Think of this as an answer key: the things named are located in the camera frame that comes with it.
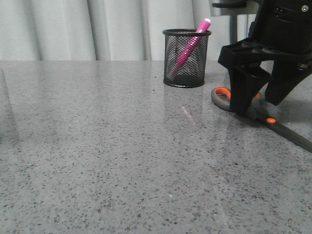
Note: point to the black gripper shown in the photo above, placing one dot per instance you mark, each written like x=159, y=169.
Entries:
x=282, y=31

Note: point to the grey orange scissors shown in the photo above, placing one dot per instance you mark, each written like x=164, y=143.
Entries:
x=221, y=97

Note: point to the pink marker pen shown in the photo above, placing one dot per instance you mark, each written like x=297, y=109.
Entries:
x=190, y=47

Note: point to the black mesh pen cup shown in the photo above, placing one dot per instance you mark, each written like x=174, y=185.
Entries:
x=192, y=74

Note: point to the grey curtain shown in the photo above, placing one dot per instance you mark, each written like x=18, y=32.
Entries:
x=106, y=29

